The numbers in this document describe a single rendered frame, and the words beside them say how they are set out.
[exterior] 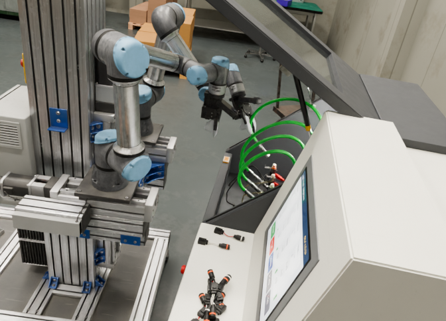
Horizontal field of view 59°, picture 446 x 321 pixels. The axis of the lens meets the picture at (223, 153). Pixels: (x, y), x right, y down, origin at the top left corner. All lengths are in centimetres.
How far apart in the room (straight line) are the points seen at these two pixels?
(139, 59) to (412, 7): 439
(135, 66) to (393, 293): 95
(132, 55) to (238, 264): 81
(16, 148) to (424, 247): 160
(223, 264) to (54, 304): 116
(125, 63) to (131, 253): 155
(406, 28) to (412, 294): 474
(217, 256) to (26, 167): 95
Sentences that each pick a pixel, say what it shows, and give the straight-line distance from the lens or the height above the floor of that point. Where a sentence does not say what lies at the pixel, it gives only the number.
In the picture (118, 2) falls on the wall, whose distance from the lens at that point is 1001.
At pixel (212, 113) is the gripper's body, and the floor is 132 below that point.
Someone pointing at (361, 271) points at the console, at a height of 152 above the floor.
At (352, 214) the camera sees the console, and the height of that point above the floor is 155.
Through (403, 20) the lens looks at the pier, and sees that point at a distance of 538.
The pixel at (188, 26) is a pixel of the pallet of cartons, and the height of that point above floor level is 76.
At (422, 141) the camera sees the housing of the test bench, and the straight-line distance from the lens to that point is 146.
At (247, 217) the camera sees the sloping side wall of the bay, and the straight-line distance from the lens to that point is 159.
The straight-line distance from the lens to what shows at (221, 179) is 196.
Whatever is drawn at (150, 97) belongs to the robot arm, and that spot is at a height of 124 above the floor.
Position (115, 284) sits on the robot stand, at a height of 21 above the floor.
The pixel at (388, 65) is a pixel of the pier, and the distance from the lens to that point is 548.
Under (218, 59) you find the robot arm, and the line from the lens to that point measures 165.
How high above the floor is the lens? 202
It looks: 29 degrees down
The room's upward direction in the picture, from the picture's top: 9 degrees clockwise
